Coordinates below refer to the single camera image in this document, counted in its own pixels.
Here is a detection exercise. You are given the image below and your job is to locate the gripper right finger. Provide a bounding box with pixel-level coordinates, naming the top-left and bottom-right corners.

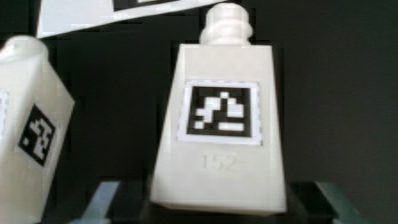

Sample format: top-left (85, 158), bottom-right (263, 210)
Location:
top-left (286, 180), bottom-right (375, 224)

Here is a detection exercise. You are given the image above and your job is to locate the white stool leg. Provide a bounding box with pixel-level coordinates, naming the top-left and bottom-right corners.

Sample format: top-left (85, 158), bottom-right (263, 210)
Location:
top-left (0, 36), bottom-right (75, 224)
top-left (151, 3), bottom-right (286, 216)

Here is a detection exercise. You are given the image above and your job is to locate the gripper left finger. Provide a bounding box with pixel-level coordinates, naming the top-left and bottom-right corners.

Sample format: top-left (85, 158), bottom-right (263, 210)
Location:
top-left (76, 180), bottom-right (149, 224)

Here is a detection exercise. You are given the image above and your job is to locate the white marker sheet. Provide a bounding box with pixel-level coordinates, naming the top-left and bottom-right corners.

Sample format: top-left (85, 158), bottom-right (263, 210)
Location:
top-left (36, 0), bottom-right (226, 38)

